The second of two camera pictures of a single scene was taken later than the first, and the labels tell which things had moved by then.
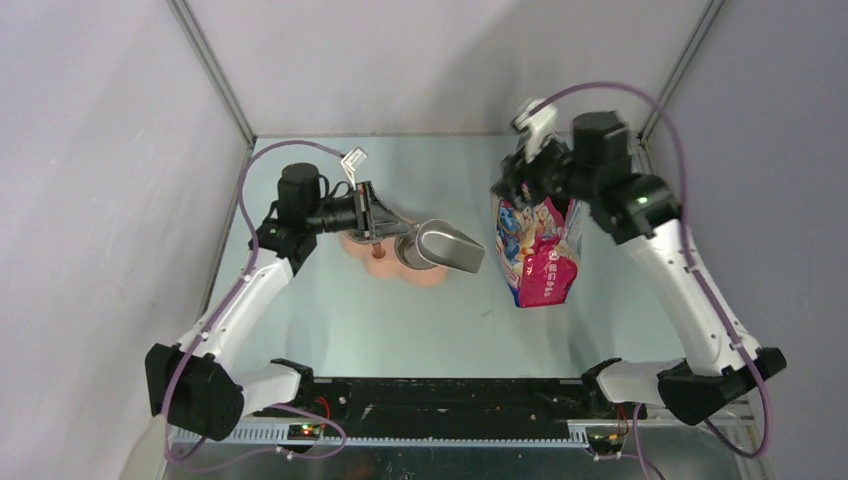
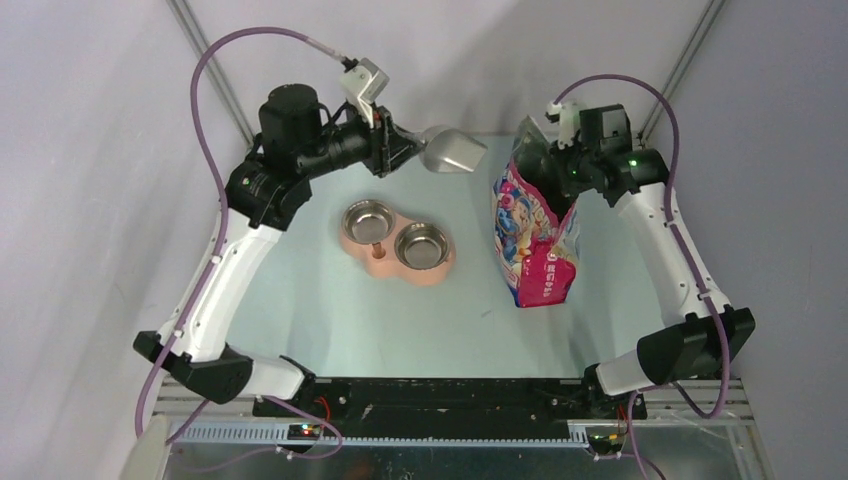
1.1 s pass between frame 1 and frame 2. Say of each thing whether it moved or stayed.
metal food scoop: moved
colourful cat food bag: stayed
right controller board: stayed
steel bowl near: stayed
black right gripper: moved
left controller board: stayed
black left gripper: moved
